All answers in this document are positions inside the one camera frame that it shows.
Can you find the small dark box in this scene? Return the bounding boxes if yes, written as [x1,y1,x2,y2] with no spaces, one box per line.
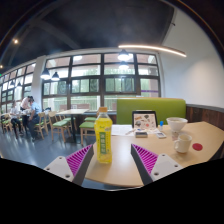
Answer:
[134,130,149,139]

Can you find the yellow drink bottle orange cap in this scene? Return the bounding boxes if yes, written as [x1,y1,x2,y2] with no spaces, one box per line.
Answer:
[93,106,114,164]

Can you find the clear plastic wrapper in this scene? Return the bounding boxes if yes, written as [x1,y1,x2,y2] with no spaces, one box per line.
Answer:
[171,130,181,141]

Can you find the white ceramic bowl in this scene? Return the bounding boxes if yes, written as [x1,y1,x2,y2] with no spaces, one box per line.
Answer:
[165,116,189,133]

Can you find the wooden chairs green seats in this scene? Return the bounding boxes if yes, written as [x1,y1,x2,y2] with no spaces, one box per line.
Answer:
[1,111,98,148]

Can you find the person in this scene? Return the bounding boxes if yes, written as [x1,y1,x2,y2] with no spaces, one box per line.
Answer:
[9,101,22,132]
[20,95,42,139]

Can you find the black-framed window wall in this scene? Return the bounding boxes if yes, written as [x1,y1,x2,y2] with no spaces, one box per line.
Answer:
[0,52,162,114]

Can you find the white paper sheets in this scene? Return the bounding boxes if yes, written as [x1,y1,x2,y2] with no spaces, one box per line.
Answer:
[110,124,136,137]

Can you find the green upholstered bench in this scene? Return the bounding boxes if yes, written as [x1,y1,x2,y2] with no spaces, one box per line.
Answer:
[116,97,187,126]

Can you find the flat round red coaster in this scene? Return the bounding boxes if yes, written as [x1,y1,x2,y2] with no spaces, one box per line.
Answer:
[191,142,204,152]

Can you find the white ceramic mug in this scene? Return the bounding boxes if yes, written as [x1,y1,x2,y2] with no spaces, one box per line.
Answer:
[173,133,193,154]

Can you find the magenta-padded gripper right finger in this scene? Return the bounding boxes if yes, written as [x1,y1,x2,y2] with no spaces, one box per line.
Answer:
[130,143,184,185]

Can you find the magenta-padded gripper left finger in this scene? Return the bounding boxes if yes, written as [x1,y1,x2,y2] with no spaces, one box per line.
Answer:
[43,143,95,187]

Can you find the curved linear ceiling light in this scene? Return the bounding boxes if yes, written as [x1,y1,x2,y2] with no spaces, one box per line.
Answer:
[118,43,188,58]

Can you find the black-framed standing picture sign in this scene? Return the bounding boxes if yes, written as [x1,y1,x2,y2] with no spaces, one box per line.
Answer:
[131,110,159,131]

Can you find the wooden dining table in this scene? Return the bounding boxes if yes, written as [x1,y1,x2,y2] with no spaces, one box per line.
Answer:
[56,108,90,144]

